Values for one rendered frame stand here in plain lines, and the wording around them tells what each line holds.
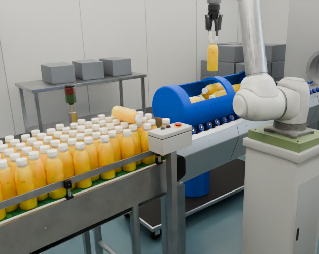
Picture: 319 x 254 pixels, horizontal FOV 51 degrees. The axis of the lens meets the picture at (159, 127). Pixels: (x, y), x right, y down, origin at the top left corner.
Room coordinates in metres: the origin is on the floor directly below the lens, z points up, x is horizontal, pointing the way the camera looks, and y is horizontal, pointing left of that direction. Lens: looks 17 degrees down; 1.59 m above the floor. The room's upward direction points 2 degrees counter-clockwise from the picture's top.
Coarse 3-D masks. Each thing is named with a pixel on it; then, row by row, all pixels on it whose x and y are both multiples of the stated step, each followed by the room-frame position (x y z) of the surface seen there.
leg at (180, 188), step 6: (180, 186) 1.86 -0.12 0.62; (180, 192) 1.86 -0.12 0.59; (180, 198) 1.86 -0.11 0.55; (180, 204) 1.86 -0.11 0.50; (180, 210) 1.86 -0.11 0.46; (180, 216) 1.86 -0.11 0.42; (180, 222) 1.86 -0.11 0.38; (180, 228) 1.86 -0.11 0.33; (180, 234) 1.86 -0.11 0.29; (180, 240) 1.86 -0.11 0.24; (180, 246) 1.86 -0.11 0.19; (180, 252) 1.86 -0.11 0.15
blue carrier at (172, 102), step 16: (208, 80) 2.26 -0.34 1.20; (224, 80) 2.17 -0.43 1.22; (240, 80) 2.57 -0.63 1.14; (160, 96) 1.97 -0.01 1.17; (176, 96) 1.87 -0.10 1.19; (192, 96) 2.27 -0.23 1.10; (224, 96) 2.06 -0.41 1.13; (160, 112) 1.98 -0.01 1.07; (176, 112) 1.87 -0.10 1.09; (192, 112) 1.86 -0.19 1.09; (208, 112) 1.96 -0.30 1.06; (224, 112) 2.08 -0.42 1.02
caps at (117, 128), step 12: (84, 120) 1.73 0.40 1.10; (96, 120) 1.74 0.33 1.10; (36, 132) 1.56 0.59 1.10; (48, 132) 1.57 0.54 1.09; (60, 132) 1.53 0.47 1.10; (72, 132) 1.53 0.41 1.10; (84, 132) 1.55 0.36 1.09; (96, 132) 1.51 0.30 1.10; (108, 132) 1.51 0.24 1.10; (0, 144) 1.41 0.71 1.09; (12, 144) 1.42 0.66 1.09; (24, 144) 1.38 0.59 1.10; (36, 144) 1.38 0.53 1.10; (60, 144) 1.36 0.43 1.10; (84, 144) 1.37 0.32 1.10; (0, 156) 1.25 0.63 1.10; (12, 156) 1.24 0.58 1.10; (36, 156) 1.26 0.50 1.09
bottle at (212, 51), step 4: (212, 44) 2.30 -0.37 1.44; (208, 48) 2.30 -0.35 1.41; (212, 48) 2.28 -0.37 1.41; (216, 48) 2.29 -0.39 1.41; (208, 52) 2.30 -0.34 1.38; (212, 52) 2.28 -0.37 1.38; (216, 52) 2.29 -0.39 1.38; (208, 56) 2.30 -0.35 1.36; (212, 56) 2.28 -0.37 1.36; (216, 56) 2.29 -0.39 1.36; (208, 60) 2.30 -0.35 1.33; (212, 60) 2.28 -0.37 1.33; (216, 60) 2.29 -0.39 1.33; (208, 64) 2.30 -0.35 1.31; (212, 64) 2.29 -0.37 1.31; (216, 64) 2.29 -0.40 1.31; (208, 68) 2.30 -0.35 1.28; (212, 68) 2.29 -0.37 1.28; (216, 68) 2.29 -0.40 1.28
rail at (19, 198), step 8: (144, 152) 1.55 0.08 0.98; (152, 152) 1.58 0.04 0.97; (120, 160) 1.45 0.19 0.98; (128, 160) 1.48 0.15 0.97; (136, 160) 1.51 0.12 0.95; (96, 168) 1.37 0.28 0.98; (104, 168) 1.39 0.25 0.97; (112, 168) 1.42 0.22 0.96; (72, 176) 1.30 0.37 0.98; (80, 176) 1.31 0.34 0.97; (88, 176) 1.34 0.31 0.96; (48, 184) 1.23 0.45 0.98; (56, 184) 1.24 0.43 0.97; (32, 192) 1.18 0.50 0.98; (40, 192) 1.20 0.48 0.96; (48, 192) 1.22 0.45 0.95; (8, 200) 1.12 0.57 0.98; (16, 200) 1.14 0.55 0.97; (24, 200) 1.16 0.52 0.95; (0, 208) 1.10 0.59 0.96
